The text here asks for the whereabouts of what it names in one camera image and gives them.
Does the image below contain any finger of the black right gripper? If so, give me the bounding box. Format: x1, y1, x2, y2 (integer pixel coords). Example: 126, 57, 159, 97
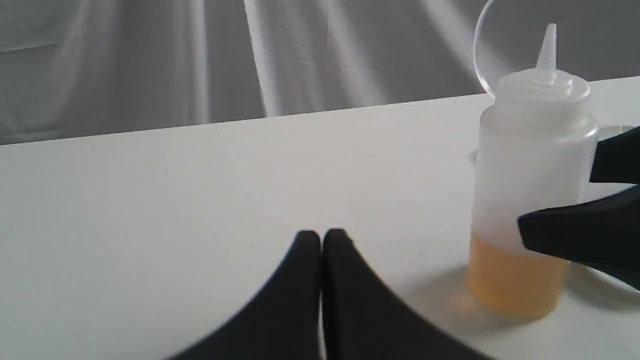
589, 126, 640, 185
518, 185, 640, 290

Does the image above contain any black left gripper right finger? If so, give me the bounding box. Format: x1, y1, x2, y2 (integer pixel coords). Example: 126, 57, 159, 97
323, 228, 486, 360

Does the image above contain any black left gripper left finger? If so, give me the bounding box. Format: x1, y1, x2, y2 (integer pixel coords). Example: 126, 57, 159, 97
173, 230, 322, 360

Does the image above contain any clear plastic squeeze bottle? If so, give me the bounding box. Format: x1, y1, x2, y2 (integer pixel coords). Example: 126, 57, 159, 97
467, 0, 600, 322

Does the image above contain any grey fabric backdrop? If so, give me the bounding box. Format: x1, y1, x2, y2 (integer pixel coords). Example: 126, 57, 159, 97
0, 0, 640, 146

